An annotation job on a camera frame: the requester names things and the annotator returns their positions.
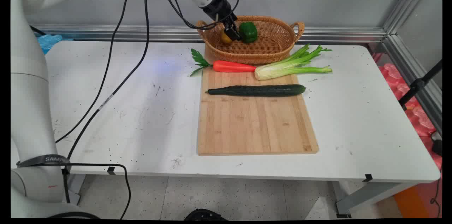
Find black base cable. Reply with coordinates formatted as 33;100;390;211
62;163;132;219

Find woven wicker basket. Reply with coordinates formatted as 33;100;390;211
196;16;305;65

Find black printed lanyard strap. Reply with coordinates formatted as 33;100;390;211
16;154;71;168

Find bamboo cutting board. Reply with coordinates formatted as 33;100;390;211
197;46;319;157

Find upright aluminium frame post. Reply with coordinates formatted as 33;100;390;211
383;0;442;35

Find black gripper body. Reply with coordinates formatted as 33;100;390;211
203;0;238;24

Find black tripod stand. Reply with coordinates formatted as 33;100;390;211
398;59;442;112

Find dark green cucumber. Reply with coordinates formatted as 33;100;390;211
206;84;307;98

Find green bell pepper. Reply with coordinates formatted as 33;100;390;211
239;22;258;44

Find black gripper cable bundle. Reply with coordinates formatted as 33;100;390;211
153;0;241;30

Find green celery stalk bunch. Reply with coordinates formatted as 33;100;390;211
254;43;333;81

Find sloping aluminium frame rail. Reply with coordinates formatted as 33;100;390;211
381;34;442;136

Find thin black floor cable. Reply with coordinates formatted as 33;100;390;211
430;166;442;218

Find black cable with white label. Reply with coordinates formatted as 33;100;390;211
66;0;150;161

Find grey metal table leg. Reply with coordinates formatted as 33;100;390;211
332;181;420;219
65;173;87;206

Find pink bubble wrap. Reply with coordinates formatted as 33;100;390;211
372;52;442;171

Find orange carrot with leaves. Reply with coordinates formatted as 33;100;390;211
190;48;257;77

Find black power adapter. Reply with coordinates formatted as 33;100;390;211
431;131;442;157

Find blue plastic bag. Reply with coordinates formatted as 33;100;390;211
37;34;73;55

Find black round floor object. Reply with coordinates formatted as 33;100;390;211
184;208;228;221

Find plain black cable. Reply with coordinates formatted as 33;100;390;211
55;0;148;144

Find horizontal aluminium frame rail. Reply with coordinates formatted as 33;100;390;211
30;23;387;45

